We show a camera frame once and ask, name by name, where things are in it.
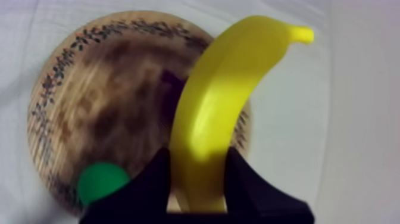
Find yellow toy banana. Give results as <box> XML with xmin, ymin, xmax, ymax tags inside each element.
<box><xmin>168</xmin><ymin>15</ymin><xmax>315</xmax><ymax>214</ymax></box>

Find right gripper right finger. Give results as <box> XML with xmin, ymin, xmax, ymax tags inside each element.
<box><xmin>223</xmin><ymin>147</ymin><xmax>315</xmax><ymax>224</ymax></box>

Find round wooden board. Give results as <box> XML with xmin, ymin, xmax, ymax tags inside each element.
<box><xmin>27</xmin><ymin>10</ymin><xmax>252</xmax><ymax>217</ymax></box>

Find green toy pear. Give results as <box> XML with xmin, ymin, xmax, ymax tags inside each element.
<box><xmin>77</xmin><ymin>161</ymin><xmax>131</xmax><ymax>206</ymax></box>

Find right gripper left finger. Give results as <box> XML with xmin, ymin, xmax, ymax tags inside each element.
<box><xmin>79</xmin><ymin>147</ymin><xmax>172</xmax><ymax>224</ymax></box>

